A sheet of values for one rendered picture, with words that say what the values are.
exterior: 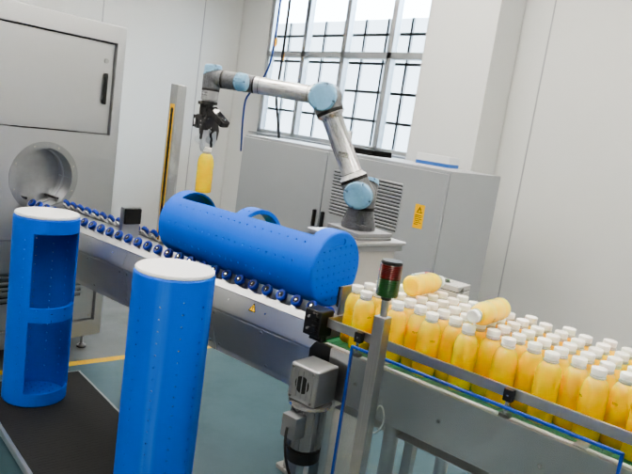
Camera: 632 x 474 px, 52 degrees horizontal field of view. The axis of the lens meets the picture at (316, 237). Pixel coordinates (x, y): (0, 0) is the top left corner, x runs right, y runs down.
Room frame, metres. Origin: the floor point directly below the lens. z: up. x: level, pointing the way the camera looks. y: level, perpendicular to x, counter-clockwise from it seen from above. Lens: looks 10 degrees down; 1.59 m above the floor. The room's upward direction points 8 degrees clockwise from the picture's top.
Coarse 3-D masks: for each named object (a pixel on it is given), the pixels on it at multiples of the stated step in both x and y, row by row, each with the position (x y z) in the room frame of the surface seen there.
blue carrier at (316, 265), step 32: (192, 192) 2.82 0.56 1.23; (160, 224) 2.74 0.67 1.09; (192, 224) 2.62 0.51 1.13; (224, 224) 2.53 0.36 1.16; (256, 224) 2.45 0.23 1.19; (192, 256) 2.68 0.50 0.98; (224, 256) 2.50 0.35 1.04; (256, 256) 2.38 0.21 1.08; (288, 256) 2.29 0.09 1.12; (320, 256) 2.24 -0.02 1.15; (352, 256) 2.39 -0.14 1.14; (288, 288) 2.32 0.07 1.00; (320, 288) 2.26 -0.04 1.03
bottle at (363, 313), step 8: (360, 296) 2.05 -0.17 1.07; (360, 304) 2.03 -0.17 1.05; (368, 304) 2.03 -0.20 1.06; (360, 312) 2.02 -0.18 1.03; (368, 312) 2.02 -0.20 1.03; (352, 320) 2.04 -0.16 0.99; (360, 320) 2.02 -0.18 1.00; (368, 320) 2.02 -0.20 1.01; (360, 328) 2.02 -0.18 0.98; (368, 328) 2.02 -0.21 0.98; (352, 344) 2.02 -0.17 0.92; (360, 344) 2.02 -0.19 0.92; (368, 344) 2.03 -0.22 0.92
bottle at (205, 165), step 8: (208, 152) 2.78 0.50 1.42; (200, 160) 2.77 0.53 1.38; (208, 160) 2.77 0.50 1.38; (200, 168) 2.76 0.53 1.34; (208, 168) 2.77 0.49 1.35; (200, 176) 2.76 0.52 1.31; (208, 176) 2.77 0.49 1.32; (200, 184) 2.76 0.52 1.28; (208, 184) 2.77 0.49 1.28; (200, 192) 2.76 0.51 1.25; (208, 192) 2.78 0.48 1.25
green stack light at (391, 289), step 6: (378, 276) 1.76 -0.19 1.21; (378, 282) 1.75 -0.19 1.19; (384, 282) 1.73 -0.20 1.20; (390, 282) 1.73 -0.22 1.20; (396, 282) 1.74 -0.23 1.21; (378, 288) 1.75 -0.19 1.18; (384, 288) 1.73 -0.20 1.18; (390, 288) 1.73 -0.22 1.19; (396, 288) 1.74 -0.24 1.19; (378, 294) 1.74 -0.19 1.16; (384, 294) 1.73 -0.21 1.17; (390, 294) 1.73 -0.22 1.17; (396, 294) 1.74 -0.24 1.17
